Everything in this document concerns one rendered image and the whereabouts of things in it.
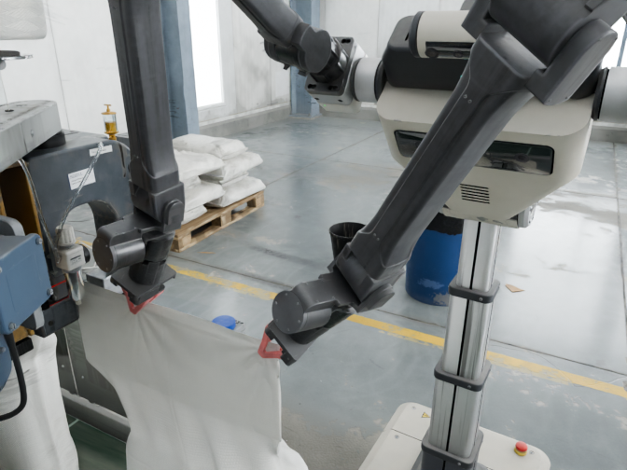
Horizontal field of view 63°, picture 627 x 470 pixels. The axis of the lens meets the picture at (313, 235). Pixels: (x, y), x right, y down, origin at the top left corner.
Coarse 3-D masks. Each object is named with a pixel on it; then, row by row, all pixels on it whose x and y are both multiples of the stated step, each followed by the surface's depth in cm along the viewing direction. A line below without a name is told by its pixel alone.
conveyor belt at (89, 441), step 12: (72, 420) 162; (72, 432) 158; (84, 432) 158; (96, 432) 158; (84, 444) 153; (96, 444) 153; (108, 444) 153; (120, 444) 153; (84, 456) 149; (96, 456) 149; (108, 456) 149; (120, 456) 149; (84, 468) 145; (96, 468) 145; (108, 468) 145; (120, 468) 145
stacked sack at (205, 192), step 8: (208, 184) 407; (192, 192) 385; (200, 192) 387; (208, 192) 394; (216, 192) 402; (224, 192) 411; (192, 200) 377; (200, 200) 385; (208, 200) 393; (192, 208) 378
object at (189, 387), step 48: (96, 288) 99; (96, 336) 105; (144, 336) 97; (192, 336) 89; (240, 336) 84; (144, 384) 102; (192, 384) 94; (240, 384) 88; (144, 432) 98; (192, 432) 95; (240, 432) 92
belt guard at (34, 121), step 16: (0, 112) 82; (16, 112) 82; (32, 112) 82; (48, 112) 88; (0, 128) 69; (16, 128) 74; (32, 128) 80; (48, 128) 88; (0, 144) 68; (16, 144) 73; (32, 144) 80; (0, 160) 68; (16, 160) 73
